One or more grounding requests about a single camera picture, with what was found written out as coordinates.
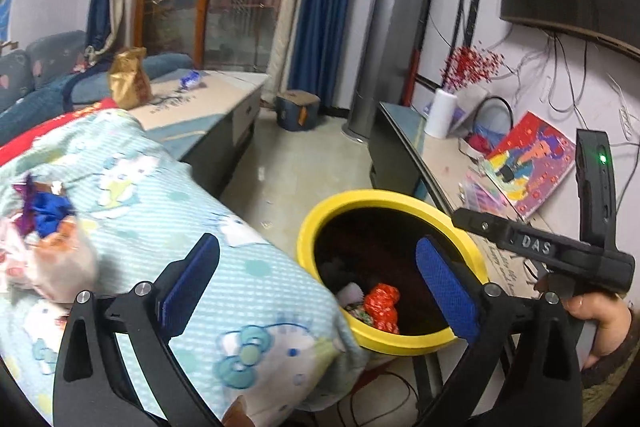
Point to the pastel bead sheet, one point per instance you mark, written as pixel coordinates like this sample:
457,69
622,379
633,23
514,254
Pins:
487,197

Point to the purple foil wrapper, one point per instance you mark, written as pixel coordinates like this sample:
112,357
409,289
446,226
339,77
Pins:
25,202

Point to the grey heart patterned cushion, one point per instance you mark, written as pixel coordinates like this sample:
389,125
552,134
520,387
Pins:
12,79
57,57

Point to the dark blue low stool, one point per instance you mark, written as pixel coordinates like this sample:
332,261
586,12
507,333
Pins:
297,112

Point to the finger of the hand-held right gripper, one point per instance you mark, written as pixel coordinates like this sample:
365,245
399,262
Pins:
480,223

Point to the light blue cartoon printed blanket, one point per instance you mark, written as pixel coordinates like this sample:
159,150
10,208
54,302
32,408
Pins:
175,207

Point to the silver tower air conditioner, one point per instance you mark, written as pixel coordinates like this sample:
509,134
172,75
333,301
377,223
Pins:
390,32

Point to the person's right hand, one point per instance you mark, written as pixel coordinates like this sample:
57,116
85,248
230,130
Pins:
602,322

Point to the white foam fruit net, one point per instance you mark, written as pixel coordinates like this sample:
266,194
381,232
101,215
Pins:
350,294

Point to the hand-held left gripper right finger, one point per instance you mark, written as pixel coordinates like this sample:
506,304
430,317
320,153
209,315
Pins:
447,287

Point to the world map poster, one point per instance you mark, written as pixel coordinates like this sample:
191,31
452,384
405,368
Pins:
5,14

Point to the white plastic bag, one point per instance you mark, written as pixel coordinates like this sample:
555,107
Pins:
55,267

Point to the person's right forearm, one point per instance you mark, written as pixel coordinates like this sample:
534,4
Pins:
615,372

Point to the golden paper bag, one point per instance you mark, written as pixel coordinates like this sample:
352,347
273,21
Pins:
129,79

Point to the red printed blanket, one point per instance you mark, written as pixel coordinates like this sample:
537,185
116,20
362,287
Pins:
30,142

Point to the blue sofa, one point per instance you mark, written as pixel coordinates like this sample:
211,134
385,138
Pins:
50,102

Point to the red plastic wrapper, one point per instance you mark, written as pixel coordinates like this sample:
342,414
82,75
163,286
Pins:
382,307

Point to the red berry branch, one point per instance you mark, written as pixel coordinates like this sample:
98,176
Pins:
472,64

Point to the colourful figure painting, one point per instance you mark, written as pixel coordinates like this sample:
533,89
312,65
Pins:
535,162

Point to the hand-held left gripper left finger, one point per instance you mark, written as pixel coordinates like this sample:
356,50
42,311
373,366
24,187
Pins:
192,277

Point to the blue white packet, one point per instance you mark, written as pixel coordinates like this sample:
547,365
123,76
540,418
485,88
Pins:
191,80

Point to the grey coffee table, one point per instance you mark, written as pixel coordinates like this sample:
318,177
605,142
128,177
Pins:
210,107

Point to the yellow round bin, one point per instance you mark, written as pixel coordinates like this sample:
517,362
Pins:
320,217

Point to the person's left hand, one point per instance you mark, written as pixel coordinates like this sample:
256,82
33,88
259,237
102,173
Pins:
240,414

